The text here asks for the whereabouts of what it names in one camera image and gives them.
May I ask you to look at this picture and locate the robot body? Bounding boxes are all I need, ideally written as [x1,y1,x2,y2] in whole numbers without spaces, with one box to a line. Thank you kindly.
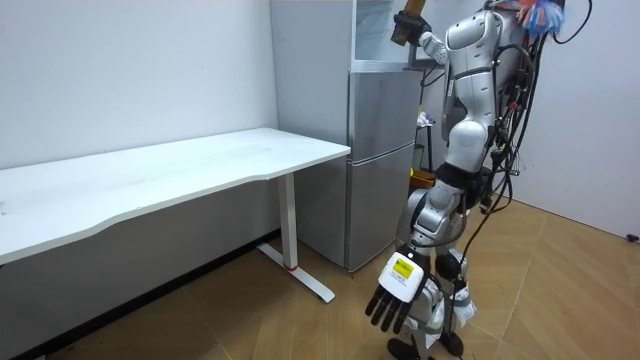
[439,0,540,214]

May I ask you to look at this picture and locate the cable bundle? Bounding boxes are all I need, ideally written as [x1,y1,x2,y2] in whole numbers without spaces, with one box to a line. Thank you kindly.
[483,0,594,46]

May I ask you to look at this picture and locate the orange box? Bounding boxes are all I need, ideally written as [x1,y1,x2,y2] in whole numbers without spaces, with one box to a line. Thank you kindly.
[409,169,438,191]

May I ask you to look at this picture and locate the grey fridge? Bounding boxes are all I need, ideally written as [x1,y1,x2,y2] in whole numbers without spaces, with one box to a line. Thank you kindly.
[269,0,425,274]

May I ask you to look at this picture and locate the black stand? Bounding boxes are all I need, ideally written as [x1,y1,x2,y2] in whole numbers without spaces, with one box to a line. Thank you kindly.
[415,122,435,174]

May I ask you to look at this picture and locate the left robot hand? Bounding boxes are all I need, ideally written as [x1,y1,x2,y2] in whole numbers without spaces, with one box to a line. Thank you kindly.
[364,245,432,336]

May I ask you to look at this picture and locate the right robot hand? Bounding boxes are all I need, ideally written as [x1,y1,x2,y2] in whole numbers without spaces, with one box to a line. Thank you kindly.
[393,11,433,48]

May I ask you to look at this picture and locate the robot legs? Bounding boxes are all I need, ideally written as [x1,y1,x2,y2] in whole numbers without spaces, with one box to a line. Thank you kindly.
[387,187,479,360]

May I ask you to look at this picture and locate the white desk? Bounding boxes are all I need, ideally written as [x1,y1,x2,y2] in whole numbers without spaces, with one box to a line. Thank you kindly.
[0,127,352,304]

